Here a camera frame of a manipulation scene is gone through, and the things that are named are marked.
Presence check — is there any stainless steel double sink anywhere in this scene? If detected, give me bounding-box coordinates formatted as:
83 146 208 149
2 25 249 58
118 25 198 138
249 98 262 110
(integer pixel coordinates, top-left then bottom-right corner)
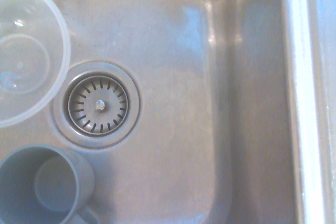
0 0 336 224

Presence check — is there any metal sink drain strainer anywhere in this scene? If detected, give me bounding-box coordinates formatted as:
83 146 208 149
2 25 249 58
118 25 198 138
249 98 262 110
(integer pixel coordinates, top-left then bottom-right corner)
51 60 142 149

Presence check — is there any grey-green plastic cup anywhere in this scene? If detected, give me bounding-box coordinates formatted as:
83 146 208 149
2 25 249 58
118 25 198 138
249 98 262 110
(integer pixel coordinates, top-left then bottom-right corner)
0 144 100 224

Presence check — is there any clear plastic bowl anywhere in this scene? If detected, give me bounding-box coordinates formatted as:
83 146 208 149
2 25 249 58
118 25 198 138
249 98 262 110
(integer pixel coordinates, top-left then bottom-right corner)
0 0 71 129

